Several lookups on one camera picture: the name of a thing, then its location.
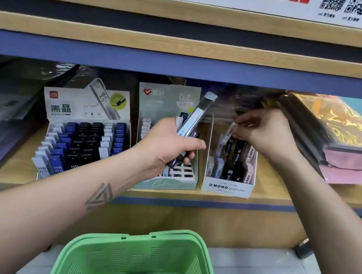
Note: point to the stack of wrapped paper packs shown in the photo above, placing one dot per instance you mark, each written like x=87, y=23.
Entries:
x=0, y=110

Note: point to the green plastic basket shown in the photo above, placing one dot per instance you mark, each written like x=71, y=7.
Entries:
x=86, y=257

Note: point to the person's left hand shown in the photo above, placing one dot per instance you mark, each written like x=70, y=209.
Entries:
x=162, y=147

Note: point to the person's right forearm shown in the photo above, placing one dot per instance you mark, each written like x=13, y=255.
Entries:
x=335, y=242

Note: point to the clear plastic display box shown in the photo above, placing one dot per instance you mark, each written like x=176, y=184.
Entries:
x=228, y=187

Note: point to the pale green display box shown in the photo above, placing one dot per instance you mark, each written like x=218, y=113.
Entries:
x=164, y=95

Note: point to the person's left forearm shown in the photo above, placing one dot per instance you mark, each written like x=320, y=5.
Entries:
x=24, y=220

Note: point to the dark plastic-wrapped packs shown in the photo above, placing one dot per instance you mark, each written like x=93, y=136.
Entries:
x=352, y=135

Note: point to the person's right hand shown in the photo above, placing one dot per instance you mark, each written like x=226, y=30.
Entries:
x=269, y=134

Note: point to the white display box red label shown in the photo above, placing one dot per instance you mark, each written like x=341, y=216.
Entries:
x=70, y=100

